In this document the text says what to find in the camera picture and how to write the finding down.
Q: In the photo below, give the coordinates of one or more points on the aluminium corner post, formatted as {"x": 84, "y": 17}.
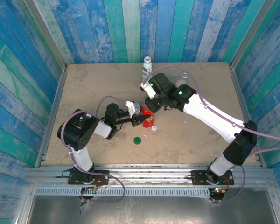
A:
{"x": 46, "y": 32}
{"x": 253, "y": 32}

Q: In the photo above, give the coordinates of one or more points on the shiny metal panel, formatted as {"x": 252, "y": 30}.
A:
{"x": 154, "y": 210}

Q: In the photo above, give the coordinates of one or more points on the small circuit board with LEDs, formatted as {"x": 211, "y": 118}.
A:
{"x": 91, "y": 188}
{"x": 218, "y": 190}

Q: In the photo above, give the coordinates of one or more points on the white bottle cap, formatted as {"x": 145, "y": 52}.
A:
{"x": 154, "y": 128}

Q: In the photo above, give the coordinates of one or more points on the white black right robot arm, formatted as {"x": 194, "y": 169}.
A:
{"x": 214, "y": 116}

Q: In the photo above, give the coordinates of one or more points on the red label tea bottle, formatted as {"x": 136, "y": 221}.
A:
{"x": 149, "y": 117}

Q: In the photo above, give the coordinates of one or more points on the clear plastic piece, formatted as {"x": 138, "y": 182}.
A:
{"x": 85, "y": 206}

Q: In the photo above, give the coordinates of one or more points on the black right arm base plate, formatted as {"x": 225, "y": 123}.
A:
{"x": 198, "y": 177}

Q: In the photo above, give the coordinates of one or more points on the aluminium front rail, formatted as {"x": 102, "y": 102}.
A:
{"x": 149, "y": 175}

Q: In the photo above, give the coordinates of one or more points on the black round foot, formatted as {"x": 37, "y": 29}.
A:
{"x": 218, "y": 198}

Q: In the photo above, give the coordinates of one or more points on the clear red label bottle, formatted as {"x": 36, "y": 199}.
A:
{"x": 180, "y": 82}

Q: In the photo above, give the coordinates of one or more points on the green bottle cap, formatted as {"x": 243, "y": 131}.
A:
{"x": 137, "y": 140}

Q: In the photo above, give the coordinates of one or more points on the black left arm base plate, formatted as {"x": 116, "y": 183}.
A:
{"x": 102, "y": 177}

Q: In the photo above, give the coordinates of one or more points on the white green label bottle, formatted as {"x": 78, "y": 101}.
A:
{"x": 147, "y": 68}

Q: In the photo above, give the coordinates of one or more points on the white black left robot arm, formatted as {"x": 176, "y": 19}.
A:
{"x": 81, "y": 158}

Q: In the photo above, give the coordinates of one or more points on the aluminium table side rail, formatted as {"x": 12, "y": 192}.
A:
{"x": 242, "y": 100}
{"x": 51, "y": 116}

